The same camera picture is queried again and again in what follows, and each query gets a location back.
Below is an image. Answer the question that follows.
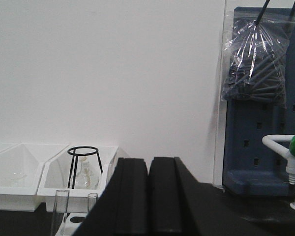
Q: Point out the black wire tripod stand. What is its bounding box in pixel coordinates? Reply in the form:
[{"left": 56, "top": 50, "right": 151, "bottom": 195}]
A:
[{"left": 67, "top": 146, "right": 103, "bottom": 189}]

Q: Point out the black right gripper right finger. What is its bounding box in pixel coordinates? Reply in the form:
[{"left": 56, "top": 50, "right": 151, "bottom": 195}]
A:
[{"left": 149, "top": 157, "right": 251, "bottom": 236}]

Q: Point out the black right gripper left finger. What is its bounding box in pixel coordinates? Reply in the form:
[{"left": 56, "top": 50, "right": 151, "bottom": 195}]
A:
[{"left": 74, "top": 158, "right": 148, "bottom": 236}]

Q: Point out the white storage bin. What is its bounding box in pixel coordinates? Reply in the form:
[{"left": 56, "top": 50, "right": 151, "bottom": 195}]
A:
[
  {"left": 0, "top": 143, "right": 67, "bottom": 212},
  {"left": 37, "top": 145, "right": 118, "bottom": 213}
]

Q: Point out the plastic bag of grey pegs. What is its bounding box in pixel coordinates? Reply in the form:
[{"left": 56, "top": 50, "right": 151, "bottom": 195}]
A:
[{"left": 221, "top": 12, "right": 295, "bottom": 108}]

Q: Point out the clear glass flask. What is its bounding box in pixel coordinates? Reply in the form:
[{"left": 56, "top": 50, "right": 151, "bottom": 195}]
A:
[{"left": 74, "top": 159, "right": 100, "bottom": 189}]

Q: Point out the clear glass test tube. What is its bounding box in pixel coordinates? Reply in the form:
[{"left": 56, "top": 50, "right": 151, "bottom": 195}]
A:
[{"left": 50, "top": 189, "right": 70, "bottom": 236}]

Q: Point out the middle white storage bin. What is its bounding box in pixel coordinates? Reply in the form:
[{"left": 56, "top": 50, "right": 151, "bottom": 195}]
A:
[{"left": 0, "top": 143, "right": 67, "bottom": 212}]

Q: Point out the white test tube rack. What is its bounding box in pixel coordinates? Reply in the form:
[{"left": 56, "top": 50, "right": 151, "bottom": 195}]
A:
[{"left": 55, "top": 212, "right": 87, "bottom": 236}]

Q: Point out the right white storage bin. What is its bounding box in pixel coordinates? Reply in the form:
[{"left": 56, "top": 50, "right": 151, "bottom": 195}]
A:
[{"left": 37, "top": 145, "right": 118, "bottom": 213}]

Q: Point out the grey-blue pegboard drying rack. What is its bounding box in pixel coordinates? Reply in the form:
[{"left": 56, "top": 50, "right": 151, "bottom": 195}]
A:
[{"left": 223, "top": 7, "right": 295, "bottom": 196}]

